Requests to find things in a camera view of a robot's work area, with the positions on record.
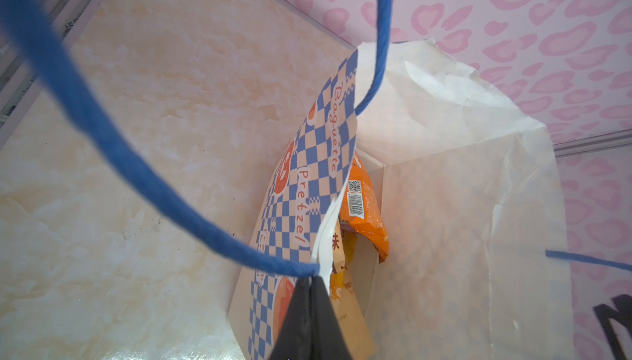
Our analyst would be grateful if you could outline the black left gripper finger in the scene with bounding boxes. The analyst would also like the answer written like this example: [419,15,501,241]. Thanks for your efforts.
[269,276,352,360]

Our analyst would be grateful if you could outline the checkered paper bag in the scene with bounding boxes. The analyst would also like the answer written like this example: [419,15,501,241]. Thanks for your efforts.
[0,0,632,360]

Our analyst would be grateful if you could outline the orange corn snack bag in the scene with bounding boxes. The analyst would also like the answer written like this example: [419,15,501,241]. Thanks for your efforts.
[339,154,389,263]

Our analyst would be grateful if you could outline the tan paper snack bag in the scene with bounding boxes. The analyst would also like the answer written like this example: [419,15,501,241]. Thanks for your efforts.
[329,229,375,359]

